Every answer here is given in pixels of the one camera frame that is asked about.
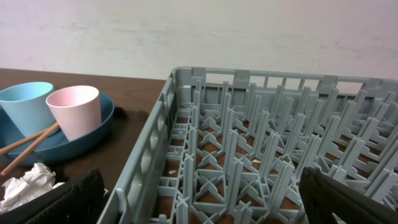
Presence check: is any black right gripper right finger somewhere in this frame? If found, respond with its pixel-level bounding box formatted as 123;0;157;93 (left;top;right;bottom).
299;167;397;224

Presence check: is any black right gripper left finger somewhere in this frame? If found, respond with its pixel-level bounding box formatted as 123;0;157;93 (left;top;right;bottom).
1;169;105;224

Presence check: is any white tissue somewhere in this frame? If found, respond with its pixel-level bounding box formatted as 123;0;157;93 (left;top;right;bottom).
1;163;63;214

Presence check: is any grey dishwasher rack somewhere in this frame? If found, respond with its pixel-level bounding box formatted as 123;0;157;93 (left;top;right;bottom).
99;67;397;223

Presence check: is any dark brown serving tray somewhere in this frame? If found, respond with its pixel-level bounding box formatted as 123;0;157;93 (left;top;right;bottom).
0;106;150;200

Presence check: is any wooden chopstick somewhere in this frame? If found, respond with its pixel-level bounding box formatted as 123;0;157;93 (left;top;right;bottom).
1;123;60;175
0;130;45;155

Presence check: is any pink cup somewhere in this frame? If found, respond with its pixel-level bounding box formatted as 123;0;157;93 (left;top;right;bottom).
46;85;102;141

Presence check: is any light blue cup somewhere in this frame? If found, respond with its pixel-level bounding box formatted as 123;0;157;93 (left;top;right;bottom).
1;82;55;137

